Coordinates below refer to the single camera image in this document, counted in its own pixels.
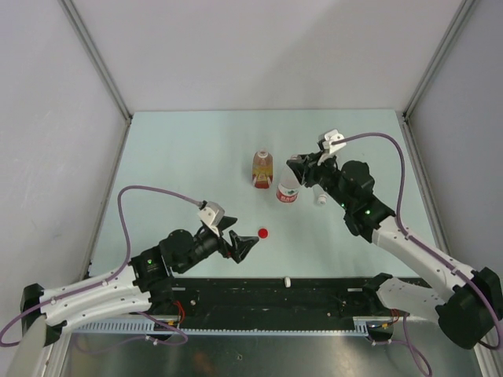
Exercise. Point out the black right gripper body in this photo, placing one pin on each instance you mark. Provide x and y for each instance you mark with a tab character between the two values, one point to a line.
326	175

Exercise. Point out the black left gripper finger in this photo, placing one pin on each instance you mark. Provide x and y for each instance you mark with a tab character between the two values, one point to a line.
241	246
222	222

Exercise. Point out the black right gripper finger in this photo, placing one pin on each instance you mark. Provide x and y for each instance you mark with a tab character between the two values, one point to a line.
304	159
301	170

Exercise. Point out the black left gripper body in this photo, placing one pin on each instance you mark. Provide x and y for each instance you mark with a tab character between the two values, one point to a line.
224	247

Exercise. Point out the amber tea bottle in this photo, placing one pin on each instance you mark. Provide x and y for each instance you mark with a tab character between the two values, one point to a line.
262	169

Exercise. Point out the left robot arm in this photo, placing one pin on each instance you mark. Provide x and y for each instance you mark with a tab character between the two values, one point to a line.
144	284

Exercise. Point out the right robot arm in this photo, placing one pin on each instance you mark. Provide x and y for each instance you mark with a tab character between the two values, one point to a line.
465	303

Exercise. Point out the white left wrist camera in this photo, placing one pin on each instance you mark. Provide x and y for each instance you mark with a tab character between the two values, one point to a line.
210	215

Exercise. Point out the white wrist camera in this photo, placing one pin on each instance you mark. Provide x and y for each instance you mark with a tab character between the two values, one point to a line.
330	143
210	215

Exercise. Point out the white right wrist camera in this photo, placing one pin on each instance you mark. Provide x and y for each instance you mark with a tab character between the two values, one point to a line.
330	143

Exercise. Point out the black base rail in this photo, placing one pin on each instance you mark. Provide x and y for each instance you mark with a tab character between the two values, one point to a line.
310	304

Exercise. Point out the aluminium corner frame post right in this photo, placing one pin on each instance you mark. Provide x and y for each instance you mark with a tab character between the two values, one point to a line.
442	51

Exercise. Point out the aluminium corner frame post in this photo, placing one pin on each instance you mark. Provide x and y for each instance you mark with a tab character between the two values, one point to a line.
442	51
96	59

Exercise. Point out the aluminium corner frame post left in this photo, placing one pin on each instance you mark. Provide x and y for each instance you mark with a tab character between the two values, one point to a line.
96	59

